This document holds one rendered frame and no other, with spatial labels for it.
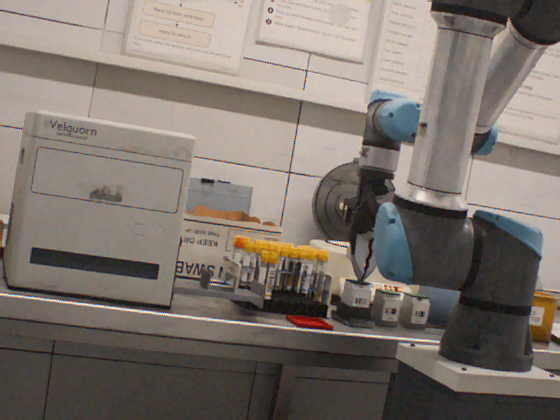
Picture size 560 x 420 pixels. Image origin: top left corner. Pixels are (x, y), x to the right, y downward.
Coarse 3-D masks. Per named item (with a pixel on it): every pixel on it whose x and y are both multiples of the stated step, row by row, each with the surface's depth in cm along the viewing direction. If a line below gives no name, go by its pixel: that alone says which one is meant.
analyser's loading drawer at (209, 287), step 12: (204, 276) 160; (228, 276) 162; (180, 288) 155; (192, 288) 155; (204, 288) 158; (216, 288) 157; (228, 288) 158; (240, 288) 165; (252, 288) 165; (264, 288) 160; (252, 300) 160
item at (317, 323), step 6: (288, 318) 163; (294, 318) 165; (300, 318) 165; (306, 318) 166; (312, 318) 166; (318, 318) 166; (294, 324) 160; (300, 324) 158; (306, 324) 159; (312, 324) 159; (318, 324) 164; (324, 324) 162
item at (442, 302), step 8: (424, 288) 184; (432, 288) 183; (432, 296) 183; (440, 296) 183; (448, 296) 184; (456, 296) 184; (432, 304) 183; (440, 304) 184; (448, 304) 184; (432, 312) 183; (440, 312) 184; (448, 312) 184; (432, 320) 183; (440, 320) 184
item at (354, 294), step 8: (344, 288) 174; (352, 288) 170; (360, 288) 171; (368, 288) 172; (344, 296) 173; (352, 296) 170; (360, 296) 170; (368, 296) 171; (352, 304) 170; (360, 304) 171; (368, 304) 171
